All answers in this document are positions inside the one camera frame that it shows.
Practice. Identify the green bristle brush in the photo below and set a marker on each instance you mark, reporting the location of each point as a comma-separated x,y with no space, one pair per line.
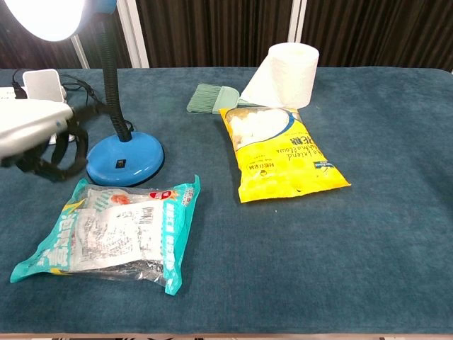
209,99

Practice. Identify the dark pleated curtain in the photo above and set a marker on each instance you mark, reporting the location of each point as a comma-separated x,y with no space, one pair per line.
219,32

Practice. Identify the white phone stand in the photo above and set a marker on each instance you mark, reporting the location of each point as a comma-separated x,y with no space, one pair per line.
44,85

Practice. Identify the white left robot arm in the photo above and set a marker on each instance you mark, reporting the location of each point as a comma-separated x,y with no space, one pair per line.
28,124

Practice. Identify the blue velvet tablecloth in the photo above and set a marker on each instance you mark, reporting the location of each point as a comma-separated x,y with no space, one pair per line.
283,248

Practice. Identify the blue desk lamp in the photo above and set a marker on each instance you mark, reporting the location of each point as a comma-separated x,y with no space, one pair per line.
124,156

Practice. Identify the teal snack bag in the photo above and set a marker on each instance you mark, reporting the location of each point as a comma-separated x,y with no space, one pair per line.
113,233

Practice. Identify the white toilet paper roll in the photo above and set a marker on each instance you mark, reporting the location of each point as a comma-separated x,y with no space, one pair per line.
288,76

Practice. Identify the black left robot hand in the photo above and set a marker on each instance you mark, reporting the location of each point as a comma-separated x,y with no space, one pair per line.
69,166

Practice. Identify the white frame post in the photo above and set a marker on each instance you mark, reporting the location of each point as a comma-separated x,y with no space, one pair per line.
80,53
134,35
296,21

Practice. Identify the yellow marshmallow bag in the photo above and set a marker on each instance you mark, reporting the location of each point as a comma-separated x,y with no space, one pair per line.
279,159

